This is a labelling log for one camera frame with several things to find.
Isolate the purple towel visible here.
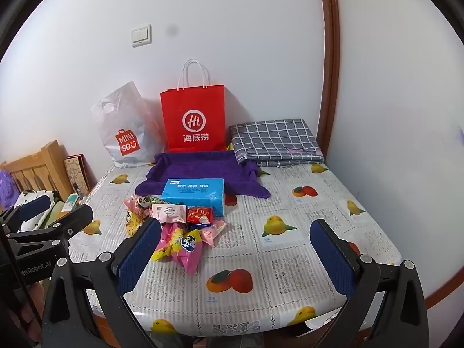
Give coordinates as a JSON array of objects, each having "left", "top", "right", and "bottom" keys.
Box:
[{"left": 135, "top": 150, "right": 272, "bottom": 199}]

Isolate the brown wooden baseboard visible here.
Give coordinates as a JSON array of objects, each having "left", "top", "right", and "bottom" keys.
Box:
[{"left": 424, "top": 257, "right": 464, "bottom": 310}]

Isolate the pile of assorted snack packets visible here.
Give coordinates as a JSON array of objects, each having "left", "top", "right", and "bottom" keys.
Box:
[{"left": 124, "top": 194, "right": 229, "bottom": 275}]

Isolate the white plastic shopping bag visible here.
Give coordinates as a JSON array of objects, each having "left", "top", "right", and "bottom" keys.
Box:
[{"left": 90, "top": 81, "right": 164, "bottom": 168}]

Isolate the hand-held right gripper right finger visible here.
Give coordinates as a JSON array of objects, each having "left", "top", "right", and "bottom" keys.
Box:
[{"left": 290, "top": 218, "right": 430, "bottom": 348}]

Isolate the white light switch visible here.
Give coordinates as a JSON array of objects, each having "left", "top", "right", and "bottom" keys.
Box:
[{"left": 131, "top": 25, "right": 153, "bottom": 48}]

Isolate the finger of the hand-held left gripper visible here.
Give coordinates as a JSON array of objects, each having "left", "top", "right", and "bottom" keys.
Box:
[
  {"left": 0, "top": 194, "right": 51, "bottom": 226},
  {"left": 7, "top": 204, "right": 95, "bottom": 259}
]

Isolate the teal white small box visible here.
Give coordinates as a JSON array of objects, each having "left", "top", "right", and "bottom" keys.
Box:
[{"left": 63, "top": 194, "right": 80, "bottom": 213}]

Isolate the brown wooden door frame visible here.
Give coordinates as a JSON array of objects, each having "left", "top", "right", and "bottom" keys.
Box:
[{"left": 315, "top": 0, "right": 341, "bottom": 164}]

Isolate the grey plaid folded cloth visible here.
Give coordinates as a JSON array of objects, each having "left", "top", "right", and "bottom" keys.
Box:
[{"left": 229, "top": 118, "right": 324, "bottom": 167}]

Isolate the purple plush toy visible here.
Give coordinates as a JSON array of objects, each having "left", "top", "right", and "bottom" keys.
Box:
[{"left": 0, "top": 168, "right": 19, "bottom": 209}]

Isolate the wooden headboard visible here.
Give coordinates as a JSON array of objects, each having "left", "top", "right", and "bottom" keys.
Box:
[{"left": 0, "top": 139, "right": 73, "bottom": 204}]

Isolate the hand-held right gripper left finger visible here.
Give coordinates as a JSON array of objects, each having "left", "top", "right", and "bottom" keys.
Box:
[{"left": 43, "top": 217, "right": 162, "bottom": 348}]

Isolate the fruit print tablecloth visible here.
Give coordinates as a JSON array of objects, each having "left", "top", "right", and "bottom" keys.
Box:
[{"left": 67, "top": 161, "right": 403, "bottom": 338}]

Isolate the blue tissue pack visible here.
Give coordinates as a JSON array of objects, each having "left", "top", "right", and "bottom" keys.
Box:
[{"left": 160, "top": 177, "right": 226, "bottom": 218}]

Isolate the red paper bag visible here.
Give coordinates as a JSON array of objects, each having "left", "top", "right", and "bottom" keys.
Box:
[{"left": 160, "top": 59, "right": 226, "bottom": 153}]

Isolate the white spotted plush toy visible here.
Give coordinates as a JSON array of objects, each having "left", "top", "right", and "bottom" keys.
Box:
[{"left": 14, "top": 188, "right": 60, "bottom": 233}]

